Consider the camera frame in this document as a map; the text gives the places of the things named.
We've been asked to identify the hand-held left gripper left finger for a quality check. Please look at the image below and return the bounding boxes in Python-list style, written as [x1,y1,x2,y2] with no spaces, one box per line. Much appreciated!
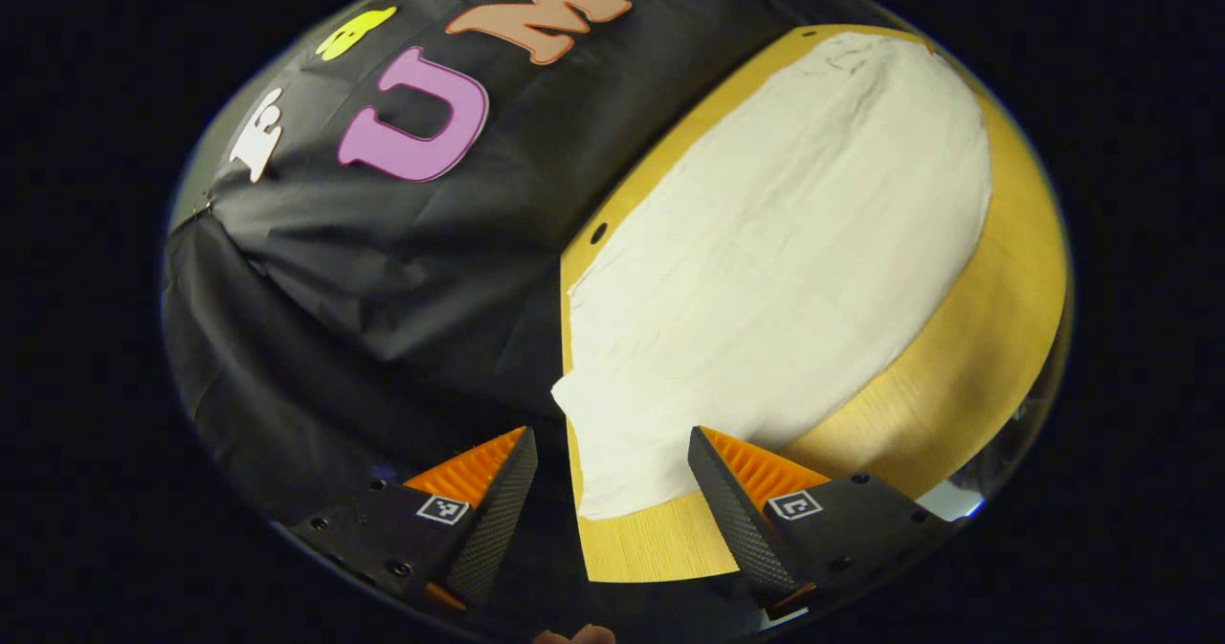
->
[287,426,539,614]

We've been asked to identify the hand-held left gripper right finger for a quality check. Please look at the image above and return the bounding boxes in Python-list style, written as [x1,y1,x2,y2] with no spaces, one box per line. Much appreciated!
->
[687,426,960,623]

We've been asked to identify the white jeans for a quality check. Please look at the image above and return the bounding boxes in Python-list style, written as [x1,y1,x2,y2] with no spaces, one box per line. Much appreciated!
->
[552,32,993,521]

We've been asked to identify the black backdrop cloth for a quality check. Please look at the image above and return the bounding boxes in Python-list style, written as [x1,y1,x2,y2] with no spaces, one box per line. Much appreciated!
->
[161,0,920,616]

